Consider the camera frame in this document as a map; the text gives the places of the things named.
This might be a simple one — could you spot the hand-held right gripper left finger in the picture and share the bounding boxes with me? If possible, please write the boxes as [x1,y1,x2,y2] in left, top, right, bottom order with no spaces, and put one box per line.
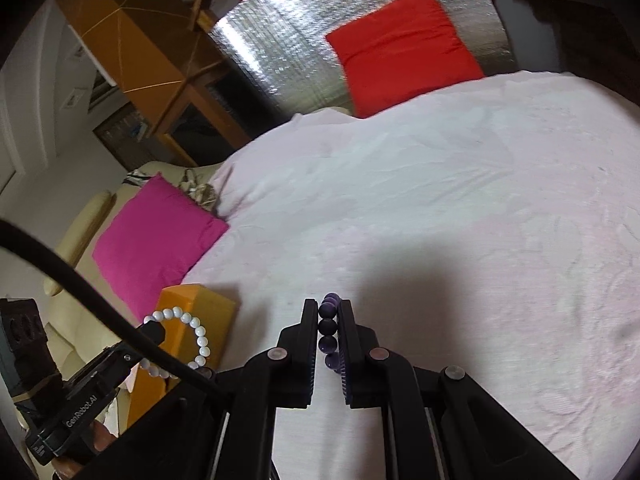
[90,298,320,480]

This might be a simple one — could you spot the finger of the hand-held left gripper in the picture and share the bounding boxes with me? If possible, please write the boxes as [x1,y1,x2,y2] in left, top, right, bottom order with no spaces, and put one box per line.
[107,321,168,361]

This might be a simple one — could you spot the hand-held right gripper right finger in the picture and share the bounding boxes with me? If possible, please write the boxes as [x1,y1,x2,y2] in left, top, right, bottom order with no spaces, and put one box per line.
[338,299,581,480]

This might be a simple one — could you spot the purple bead bracelet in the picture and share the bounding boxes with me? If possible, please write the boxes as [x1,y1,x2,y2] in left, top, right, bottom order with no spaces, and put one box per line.
[317,292,348,376]

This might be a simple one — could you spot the white bead bracelet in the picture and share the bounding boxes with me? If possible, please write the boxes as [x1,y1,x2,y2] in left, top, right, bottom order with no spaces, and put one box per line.
[142,306,216,381]

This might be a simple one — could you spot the orange box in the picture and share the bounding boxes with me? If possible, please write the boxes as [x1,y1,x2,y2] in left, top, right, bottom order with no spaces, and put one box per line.
[127,284,238,428]

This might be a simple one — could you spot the person's left hand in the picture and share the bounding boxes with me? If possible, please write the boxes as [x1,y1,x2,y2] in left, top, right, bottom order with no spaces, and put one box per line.
[52,421,117,478]

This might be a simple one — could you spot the pink cushion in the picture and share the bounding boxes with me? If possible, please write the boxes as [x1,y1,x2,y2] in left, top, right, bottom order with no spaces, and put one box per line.
[91,172,231,323]

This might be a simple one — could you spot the cream sofa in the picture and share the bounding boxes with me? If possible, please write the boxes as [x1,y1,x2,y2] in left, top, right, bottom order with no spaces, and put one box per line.
[15,160,236,461]

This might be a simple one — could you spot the white embossed blanket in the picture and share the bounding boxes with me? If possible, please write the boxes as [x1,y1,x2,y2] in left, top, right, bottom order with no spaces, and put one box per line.
[182,70,640,480]

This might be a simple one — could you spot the wooden table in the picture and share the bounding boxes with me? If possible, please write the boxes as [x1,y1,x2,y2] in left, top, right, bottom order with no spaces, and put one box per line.
[52,0,256,166]

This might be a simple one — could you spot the red cushion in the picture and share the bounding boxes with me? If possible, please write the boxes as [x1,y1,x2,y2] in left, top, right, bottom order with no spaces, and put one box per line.
[325,0,486,118]

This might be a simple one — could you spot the silver foil mat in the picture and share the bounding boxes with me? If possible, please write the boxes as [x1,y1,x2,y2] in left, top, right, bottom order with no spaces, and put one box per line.
[209,0,516,118]

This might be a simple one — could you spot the black cable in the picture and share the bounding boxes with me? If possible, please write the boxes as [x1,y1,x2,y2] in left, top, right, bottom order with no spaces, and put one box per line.
[0,220,221,396]

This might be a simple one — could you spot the beige strap bag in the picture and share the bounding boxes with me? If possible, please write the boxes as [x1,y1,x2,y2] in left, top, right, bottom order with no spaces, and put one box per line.
[122,166,222,221]

